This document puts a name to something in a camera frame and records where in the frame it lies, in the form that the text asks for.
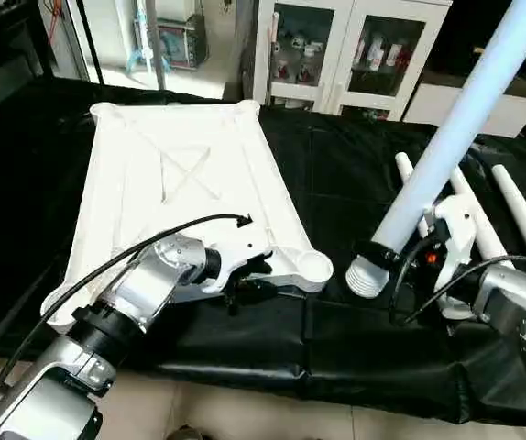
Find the colourful background box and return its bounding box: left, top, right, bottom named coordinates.
left=124, top=0, right=209, bottom=74

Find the white plastic table top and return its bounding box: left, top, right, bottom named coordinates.
left=41, top=99, right=335, bottom=333

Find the black work surface mat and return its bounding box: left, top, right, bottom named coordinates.
left=0, top=75, right=526, bottom=427

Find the white glass door cabinet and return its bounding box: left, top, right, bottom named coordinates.
left=252, top=0, right=452, bottom=120

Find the white drawer unit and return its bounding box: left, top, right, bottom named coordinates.
left=402, top=82, right=526, bottom=138

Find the black vertical pole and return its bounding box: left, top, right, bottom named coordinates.
left=73, top=0, right=106, bottom=85

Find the white plastic table leg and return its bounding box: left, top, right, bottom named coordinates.
left=449, top=168, right=513, bottom=267
left=345, top=0, right=526, bottom=300
left=490, top=163, right=526, bottom=283
left=394, top=152, right=486, bottom=322

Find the black metal shelf frame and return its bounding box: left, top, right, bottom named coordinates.
left=0, top=0, right=53, bottom=102

